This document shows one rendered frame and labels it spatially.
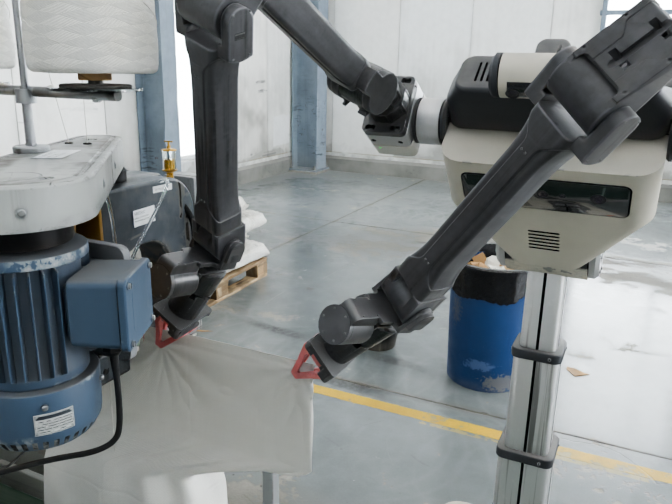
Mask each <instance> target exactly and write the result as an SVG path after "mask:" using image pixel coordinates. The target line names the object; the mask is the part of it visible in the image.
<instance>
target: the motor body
mask: <svg viewBox="0 0 672 504"><path fill-rule="evenodd" d="M88 263H90V259H89V242H88V240H87V238H86V237H85V236H83V235H81V234H78V233H75V236H74V237H73V238H72V239H71V240H70V241H68V242H66V243H64V244H62V245H59V246H55V247H52V248H47V249H42V250H36V251H29V252H19V253H0V449H3V450H7V451H15V452H28V451H38V450H45V449H49V448H53V447H57V446H60V445H63V444H65V443H68V442H70V441H72V440H74V439H76V438H77V437H79V436H81V435H82V434H83V433H85V432H86V431H87V430H88V429H89V428H90V427H91V426H92V425H93V424H94V422H95V420H96V419H97V417H98V415H99V414H100V411H101V408H102V384H101V380H103V379H104V375H103V374H101V369H100V360H99V358H98V356H97V355H96V354H95V353H94V352H92V351H89V348H87V347H74V346H72V344H71V342H70V338H69V337H68V336H67V329H66V319H65V309H64V300H63V285H64V284H65V283H66V281H67V280H68V279H69V278H70V277H72V276H73V275H74V274H75V273H77V272H78V271H79V270H81V269H82V267H81V266H86V265H87V264H88Z"/></svg>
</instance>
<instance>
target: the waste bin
mask: <svg viewBox="0 0 672 504"><path fill-rule="evenodd" d="M495 249H496V243H486V244H485V245H484V246H483V247H482V248H481V249H480V250H479V251H478V252H477V254H476V255H478V254H480V253H482V252H483V253H484V255H485V256H486V258H488V257H490V256H492V255H493V256H496V251H495ZM476 255H475V256H476ZM527 274H528V271H523V270H501V269H490V268H483V267H478V266H473V265H470V264H466V265H465V267H464V268H463V269H462V271H461V272H460V273H459V275H458V276H457V278H456V280H455V282H454V285H453V287H452V288H451V289H450V308H449V331H448V354H447V374H448V376H449V377H450V378H451V379H452V380H453V381H454V382H455V383H457V384H459V385H461V386H463V387H465V388H468V389H471V390H475V391H480V392H487V393H503V392H509V391H510V384H511V374H512V365H513V355H512V354H511V351H512V349H511V346H512V345H513V343H514V341H515V339H516V337H517V335H518V334H519V333H520V332H521V330H522V320H523V311H524V302H525V293H526V283H527Z"/></svg>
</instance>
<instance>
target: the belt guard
mask: <svg viewBox="0 0 672 504"><path fill-rule="evenodd" d="M87 139H88V142H91V143H92V144H89V145H85V144H83V143H84V142H87ZM68 140H69V142H73V144H65V142H68ZM48 145H49V146H50V150H80V151H78V152H75V153H73V154H71V155H68V156H66V157H63V158H61V159H40V158H32V157H35V156H38V155H40V154H43V153H35V154H17V153H11V154H7V155H3V156H0V235H11V234H24V233H33V232H41V231H49V230H55V229H60V228H65V227H70V226H74V225H77V224H81V223H84V222H86V221H89V220H91V219H93V218H94V217H96V216H97V215H98V213H99V211H100V209H101V208H102V206H103V204H104V202H105V200H106V198H107V197H108V195H109V193H110V191H111V189H112V187H113V185H114V184H115V182H116V180H117V178H118V176H119V174H120V172H121V171H122V169H123V167H124V157H123V143H122V137H120V136H116V135H87V137H86V135H82V136H76V137H72V138H68V139H64V140H60V141H57V142H53V143H49V144H48Z"/></svg>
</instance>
